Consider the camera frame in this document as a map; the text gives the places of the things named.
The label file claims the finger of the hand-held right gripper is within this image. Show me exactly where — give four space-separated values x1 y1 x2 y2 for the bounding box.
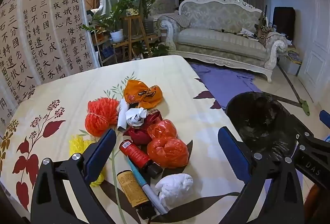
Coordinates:
319 110 330 128
295 131 330 156

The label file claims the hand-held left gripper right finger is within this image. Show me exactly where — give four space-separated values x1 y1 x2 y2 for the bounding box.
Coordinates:
218 126 306 224

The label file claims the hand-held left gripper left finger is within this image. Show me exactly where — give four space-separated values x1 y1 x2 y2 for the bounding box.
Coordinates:
30 129 117 224

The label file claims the yellow foam net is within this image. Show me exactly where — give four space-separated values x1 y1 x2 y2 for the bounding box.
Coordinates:
69 134 105 187

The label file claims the red bottle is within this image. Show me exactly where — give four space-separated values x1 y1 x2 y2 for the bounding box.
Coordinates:
119 139 163 179

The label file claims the orange foam net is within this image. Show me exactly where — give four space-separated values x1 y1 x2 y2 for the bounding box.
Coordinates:
85 97 119 137

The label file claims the white paper tube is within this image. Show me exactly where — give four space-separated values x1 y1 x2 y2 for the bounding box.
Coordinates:
117 99 129 132

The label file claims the brown bottle yellow label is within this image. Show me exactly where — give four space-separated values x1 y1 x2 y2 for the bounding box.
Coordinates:
117 170 156 220

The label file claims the black-lined trash bin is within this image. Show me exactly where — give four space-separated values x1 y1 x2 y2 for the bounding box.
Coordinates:
225 92 310 163

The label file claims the white paper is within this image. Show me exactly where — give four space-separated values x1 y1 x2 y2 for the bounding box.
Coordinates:
125 108 148 127

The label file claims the teal marker pen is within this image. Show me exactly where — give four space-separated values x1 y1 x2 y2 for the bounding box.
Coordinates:
126 157 169 215

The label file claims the large red plastic bag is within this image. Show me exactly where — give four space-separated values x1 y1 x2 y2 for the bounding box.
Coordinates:
147 136 189 168

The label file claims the white tissue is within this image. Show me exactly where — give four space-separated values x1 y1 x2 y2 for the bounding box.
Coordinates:
155 173 194 208

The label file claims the small red plastic bag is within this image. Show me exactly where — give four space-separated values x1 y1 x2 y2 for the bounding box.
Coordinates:
147 119 178 140

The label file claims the orange plastic bag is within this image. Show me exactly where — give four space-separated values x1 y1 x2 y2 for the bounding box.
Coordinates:
124 80 164 109

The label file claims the person's right forearm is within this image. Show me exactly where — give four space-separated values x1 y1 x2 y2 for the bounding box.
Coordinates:
304 183 323 219

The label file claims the green slipper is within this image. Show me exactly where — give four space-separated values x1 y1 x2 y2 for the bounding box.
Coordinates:
299 100 311 116

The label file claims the storage box with fabrics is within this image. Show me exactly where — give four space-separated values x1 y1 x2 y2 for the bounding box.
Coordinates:
278 46 302 76

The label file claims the purple floor cloth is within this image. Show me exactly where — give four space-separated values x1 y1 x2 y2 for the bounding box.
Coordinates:
189 63 262 110

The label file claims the white door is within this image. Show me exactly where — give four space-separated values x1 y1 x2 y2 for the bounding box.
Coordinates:
299 0 330 98

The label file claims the floral tablecloth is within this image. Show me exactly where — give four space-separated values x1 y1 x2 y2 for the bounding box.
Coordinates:
0 55 269 224

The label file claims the black covered television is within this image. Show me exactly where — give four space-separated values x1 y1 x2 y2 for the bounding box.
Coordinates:
273 7 296 42

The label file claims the brown patterned cloth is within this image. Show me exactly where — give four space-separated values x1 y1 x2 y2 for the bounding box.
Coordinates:
254 11 274 46

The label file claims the white ornate sofa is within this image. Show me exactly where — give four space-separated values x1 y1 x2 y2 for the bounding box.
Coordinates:
157 0 288 83

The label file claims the pile of papers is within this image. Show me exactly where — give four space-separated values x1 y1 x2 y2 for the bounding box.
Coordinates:
236 28 259 40

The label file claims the small leafy potted plant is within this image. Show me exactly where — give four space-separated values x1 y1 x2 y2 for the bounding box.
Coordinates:
152 44 169 57

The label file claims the leafy plant white pot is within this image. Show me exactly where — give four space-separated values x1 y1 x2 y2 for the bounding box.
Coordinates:
89 0 140 42

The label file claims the wooden plant stand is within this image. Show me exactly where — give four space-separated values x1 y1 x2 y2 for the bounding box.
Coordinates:
111 15 160 62

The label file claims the calligraphy paper screen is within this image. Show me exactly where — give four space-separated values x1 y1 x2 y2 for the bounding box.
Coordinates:
0 0 101 142

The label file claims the tall plant dark pot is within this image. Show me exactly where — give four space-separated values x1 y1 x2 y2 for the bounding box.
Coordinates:
137 0 159 34

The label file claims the striped throw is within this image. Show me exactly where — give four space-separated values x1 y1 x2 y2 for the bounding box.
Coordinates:
160 14 190 31

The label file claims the white wire rack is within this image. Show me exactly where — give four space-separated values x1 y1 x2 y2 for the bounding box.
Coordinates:
89 31 116 67

